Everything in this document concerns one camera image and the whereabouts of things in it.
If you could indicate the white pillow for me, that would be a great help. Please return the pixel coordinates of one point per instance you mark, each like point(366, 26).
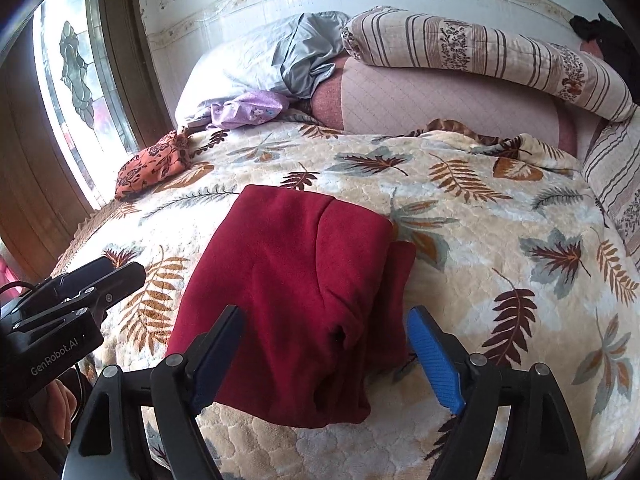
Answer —
point(235, 70)

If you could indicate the grey cloth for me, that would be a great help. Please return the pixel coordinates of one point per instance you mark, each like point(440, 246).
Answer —
point(305, 55)

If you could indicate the black cloth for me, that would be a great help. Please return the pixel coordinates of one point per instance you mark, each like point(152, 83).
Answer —
point(607, 40)

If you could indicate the purple printed cloth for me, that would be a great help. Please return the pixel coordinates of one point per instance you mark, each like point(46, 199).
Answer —
point(245, 110)

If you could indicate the leaf print blanket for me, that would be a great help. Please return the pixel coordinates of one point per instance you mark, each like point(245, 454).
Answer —
point(475, 220)

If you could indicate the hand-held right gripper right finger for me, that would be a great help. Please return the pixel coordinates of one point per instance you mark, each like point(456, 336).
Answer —
point(435, 360)

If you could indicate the red sweater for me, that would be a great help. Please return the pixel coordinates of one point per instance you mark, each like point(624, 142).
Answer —
point(290, 280)

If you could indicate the orange floral cloth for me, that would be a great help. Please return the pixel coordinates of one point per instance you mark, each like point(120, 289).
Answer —
point(150, 165)

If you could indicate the striped beige pillow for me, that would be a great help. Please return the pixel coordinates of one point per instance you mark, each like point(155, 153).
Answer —
point(500, 45)

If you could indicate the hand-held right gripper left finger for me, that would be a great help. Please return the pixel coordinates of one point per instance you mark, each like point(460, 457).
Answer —
point(215, 360)

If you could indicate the person's left hand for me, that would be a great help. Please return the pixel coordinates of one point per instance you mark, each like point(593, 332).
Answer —
point(62, 402)

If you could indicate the patterned glass window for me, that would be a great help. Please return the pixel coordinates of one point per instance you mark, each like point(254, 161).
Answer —
point(80, 85)

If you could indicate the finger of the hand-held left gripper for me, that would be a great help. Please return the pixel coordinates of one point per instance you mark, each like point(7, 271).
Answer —
point(115, 285)
point(75, 275)

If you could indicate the pink quilted cushion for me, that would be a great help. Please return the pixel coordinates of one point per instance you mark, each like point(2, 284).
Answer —
point(425, 105)

